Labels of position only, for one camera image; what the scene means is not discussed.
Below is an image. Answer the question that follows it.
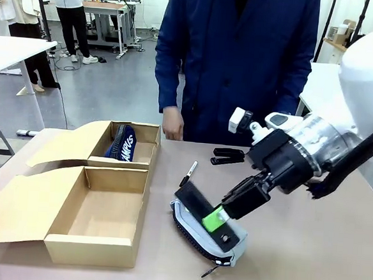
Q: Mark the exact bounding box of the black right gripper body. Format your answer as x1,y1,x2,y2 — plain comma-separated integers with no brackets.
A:
245,127,323,198

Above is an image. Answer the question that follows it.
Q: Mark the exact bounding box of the black rectangular bar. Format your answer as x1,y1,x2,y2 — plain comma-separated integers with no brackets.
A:
170,181,245,252

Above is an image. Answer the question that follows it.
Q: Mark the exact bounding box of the grey Campus pencil case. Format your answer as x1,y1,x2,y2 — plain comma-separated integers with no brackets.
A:
164,198,250,280

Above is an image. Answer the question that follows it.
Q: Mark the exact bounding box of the person's left forearm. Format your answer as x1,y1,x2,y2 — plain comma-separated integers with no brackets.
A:
273,56,317,120

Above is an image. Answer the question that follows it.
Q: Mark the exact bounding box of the person's right forearm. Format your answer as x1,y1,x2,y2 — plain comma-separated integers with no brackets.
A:
151,44,185,114

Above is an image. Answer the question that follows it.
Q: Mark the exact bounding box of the small background cardboard box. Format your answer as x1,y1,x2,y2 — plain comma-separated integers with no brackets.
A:
332,18,358,47

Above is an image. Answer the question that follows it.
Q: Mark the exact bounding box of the large open cardboard box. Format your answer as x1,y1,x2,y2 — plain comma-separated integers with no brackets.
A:
0,159,153,270

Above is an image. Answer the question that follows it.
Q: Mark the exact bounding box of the person's right hand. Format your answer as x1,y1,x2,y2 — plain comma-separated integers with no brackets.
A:
160,105,187,142

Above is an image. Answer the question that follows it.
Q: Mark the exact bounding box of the black stapler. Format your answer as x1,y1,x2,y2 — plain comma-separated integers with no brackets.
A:
209,146,247,168

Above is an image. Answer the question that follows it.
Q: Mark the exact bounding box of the black white marker pen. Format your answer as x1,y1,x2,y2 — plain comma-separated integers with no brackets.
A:
179,160,199,188

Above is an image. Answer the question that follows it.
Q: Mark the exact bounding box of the person in blue coat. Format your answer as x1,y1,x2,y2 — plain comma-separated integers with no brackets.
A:
148,0,322,152

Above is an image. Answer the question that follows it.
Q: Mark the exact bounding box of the blue Campus pencil case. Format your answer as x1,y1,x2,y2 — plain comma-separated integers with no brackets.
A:
104,123,139,163

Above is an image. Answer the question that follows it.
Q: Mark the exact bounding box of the black light stand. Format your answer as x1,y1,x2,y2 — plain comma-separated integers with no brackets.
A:
313,0,340,65

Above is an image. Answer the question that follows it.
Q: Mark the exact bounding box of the grey workbench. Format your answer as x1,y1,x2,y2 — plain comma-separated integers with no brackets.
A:
79,0,146,62

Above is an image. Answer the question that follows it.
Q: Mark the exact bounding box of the person in black trousers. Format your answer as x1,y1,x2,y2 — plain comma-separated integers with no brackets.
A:
40,0,103,66

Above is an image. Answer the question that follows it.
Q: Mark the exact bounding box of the black tripod pole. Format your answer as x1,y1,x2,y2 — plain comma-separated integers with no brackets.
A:
28,0,55,42

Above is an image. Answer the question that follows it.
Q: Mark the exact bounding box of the white table with legs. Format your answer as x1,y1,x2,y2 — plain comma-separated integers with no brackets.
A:
0,36,58,131

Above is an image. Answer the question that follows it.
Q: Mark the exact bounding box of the person in cream jacket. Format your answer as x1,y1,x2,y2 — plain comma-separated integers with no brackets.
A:
0,0,68,94

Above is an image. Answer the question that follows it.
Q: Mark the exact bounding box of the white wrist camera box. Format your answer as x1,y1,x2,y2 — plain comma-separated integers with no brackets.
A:
227,106,255,136

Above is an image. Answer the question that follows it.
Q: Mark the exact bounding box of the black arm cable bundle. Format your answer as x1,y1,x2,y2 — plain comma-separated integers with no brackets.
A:
307,112,373,205

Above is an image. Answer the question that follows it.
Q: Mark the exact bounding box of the wooden wall shelf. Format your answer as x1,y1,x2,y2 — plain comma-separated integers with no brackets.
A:
322,36,351,52

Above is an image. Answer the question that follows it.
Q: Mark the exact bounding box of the black floor cable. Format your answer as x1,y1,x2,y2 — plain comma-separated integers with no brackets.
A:
42,48,74,130

